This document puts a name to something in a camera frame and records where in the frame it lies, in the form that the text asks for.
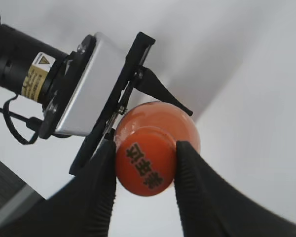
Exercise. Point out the orange bottle cap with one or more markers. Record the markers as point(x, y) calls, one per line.
point(146, 161)

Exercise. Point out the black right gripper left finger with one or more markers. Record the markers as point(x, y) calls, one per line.
point(82, 208)

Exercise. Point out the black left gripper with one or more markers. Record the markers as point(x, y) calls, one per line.
point(133, 75)

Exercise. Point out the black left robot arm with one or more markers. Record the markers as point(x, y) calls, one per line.
point(30, 68)

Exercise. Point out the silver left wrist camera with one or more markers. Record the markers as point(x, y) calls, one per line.
point(81, 95)

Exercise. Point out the orange soda plastic bottle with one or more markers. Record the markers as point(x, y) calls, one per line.
point(162, 115)

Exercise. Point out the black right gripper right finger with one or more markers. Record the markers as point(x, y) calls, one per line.
point(210, 207)

